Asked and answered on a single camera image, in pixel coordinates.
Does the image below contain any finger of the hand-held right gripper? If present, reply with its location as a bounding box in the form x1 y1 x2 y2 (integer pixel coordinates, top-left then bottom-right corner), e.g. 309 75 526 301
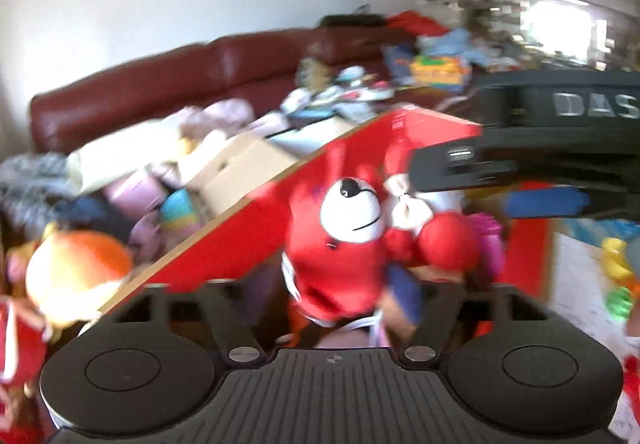
409 140 521 193
504 185 640 225

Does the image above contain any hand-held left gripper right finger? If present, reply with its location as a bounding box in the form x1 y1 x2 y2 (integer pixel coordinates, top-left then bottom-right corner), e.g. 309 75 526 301
385 264 550 367

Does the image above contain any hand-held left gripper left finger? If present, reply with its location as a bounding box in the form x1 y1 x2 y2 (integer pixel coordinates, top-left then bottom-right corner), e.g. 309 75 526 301
80 278 267 369

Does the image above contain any red cardboard box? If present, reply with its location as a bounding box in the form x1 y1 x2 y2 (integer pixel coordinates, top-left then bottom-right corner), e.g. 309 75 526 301
97 104 556 319

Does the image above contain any red plush toy white snout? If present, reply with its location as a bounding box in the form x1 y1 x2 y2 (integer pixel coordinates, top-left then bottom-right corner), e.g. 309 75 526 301
282 144 481 327

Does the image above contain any blue table mat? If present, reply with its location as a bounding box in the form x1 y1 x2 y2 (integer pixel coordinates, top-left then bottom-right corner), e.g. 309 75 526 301
565 218 640 245

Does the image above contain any white instruction paper sheet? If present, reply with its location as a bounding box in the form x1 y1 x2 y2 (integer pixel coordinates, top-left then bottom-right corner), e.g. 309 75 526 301
550 229 640 440

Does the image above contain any pile of colourful clothes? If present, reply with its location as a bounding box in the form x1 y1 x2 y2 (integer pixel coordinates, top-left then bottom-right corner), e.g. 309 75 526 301
385 11 476 92

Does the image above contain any green plastic toy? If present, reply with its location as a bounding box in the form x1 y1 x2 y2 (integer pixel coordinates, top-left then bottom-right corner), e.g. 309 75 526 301
604 287 637 321

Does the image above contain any plain cardboard box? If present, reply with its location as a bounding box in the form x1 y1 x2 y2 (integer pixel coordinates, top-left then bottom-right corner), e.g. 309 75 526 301
185 131 301 219

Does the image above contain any pile of pink white cloths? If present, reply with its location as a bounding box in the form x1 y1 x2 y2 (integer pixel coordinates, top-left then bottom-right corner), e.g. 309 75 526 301
0 98 261 265

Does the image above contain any orange plush toy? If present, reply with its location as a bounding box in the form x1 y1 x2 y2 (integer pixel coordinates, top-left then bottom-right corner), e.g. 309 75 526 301
25 230 136 329

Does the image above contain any black bag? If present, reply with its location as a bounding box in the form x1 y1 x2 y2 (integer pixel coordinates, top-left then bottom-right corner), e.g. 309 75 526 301
320 12 387 30

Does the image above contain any dark red leather sofa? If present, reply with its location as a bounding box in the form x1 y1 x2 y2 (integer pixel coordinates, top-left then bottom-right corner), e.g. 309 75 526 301
27 14 451 159

